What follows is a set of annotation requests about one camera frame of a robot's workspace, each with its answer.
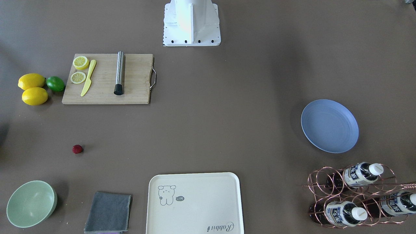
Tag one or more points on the blue round plate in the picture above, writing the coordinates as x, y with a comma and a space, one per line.
329, 126

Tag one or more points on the red strawberry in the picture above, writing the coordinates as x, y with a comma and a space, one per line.
76, 149

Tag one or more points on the wooden cutting board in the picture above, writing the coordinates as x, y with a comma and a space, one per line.
136, 83

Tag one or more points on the cream rectangular tray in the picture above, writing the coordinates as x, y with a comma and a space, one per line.
196, 203

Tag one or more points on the steel cylinder black tip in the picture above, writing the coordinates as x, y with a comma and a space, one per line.
119, 82

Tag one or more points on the yellow plastic knife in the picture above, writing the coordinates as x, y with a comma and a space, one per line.
88, 81

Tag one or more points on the lemon slice lower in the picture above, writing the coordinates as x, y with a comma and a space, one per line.
78, 77

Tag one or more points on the lemon slice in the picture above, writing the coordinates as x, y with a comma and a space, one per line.
78, 77
80, 62

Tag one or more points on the grey folded cloth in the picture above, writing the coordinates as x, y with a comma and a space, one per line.
109, 213

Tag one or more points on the lemon slice upper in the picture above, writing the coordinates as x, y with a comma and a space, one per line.
80, 62

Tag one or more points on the green lime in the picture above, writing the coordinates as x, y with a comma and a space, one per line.
55, 83

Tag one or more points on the bottle upper in rack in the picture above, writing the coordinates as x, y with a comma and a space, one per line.
359, 175

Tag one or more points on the bottle in rack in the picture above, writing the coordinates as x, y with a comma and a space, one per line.
359, 175
393, 204
337, 214

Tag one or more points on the bottle lower in rack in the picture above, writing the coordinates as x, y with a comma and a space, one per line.
393, 204
337, 214

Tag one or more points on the yellow lemon lower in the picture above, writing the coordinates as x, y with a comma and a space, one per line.
35, 96

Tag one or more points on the yellow lemon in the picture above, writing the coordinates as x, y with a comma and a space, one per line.
35, 96
31, 80

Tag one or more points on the yellow lemon upper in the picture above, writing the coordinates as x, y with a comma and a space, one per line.
31, 80

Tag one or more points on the light green bowl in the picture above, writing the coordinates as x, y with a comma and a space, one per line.
31, 204

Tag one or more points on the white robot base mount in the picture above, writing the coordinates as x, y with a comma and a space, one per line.
191, 23

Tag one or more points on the copper wire bottle rack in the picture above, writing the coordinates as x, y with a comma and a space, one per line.
386, 183

